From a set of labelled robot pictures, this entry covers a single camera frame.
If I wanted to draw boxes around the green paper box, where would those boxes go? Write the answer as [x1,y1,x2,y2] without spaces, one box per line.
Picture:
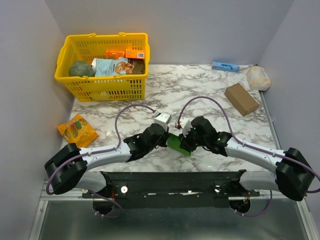
[167,133,191,157]

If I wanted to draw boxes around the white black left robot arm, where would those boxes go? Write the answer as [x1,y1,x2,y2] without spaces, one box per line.
[44,123,169,198]

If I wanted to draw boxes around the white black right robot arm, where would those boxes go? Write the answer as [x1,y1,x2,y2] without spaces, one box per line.
[176,116,314,202]

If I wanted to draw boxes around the brown cardboard box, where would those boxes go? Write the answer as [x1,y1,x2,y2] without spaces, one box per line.
[224,83,260,116]

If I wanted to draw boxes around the light blue carton box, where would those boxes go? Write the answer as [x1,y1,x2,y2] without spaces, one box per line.
[211,61,240,73]

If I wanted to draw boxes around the orange barcode box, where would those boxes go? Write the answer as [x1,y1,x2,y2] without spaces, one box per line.
[124,48,146,59]

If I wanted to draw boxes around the orange snack box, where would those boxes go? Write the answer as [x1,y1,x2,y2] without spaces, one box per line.
[105,50,125,60]

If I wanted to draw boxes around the beige wrapped paper bag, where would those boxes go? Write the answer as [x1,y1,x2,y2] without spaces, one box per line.
[246,66,271,91]

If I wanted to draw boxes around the light blue snack pouch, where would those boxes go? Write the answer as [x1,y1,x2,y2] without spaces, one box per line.
[91,57,135,77]

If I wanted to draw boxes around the orange candy bag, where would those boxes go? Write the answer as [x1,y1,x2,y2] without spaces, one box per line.
[57,114,99,148]

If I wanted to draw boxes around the green round melon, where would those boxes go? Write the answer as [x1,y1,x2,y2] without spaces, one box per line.
[69,61,95,77]

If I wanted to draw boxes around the yellow plastic shopping basket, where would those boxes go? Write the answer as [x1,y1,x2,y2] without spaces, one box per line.
[54,32,150,102]

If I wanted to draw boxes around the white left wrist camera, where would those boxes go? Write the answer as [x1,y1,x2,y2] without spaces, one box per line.
[154,111,172,132]

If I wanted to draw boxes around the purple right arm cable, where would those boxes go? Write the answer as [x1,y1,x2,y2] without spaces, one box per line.
[176,95,320,194]

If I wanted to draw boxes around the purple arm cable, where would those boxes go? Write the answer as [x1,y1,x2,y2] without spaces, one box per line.
[46,104,160,195]
[176,95,320,194]

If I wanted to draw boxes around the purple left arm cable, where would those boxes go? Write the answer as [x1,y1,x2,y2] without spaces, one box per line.
[46,104,160,195]

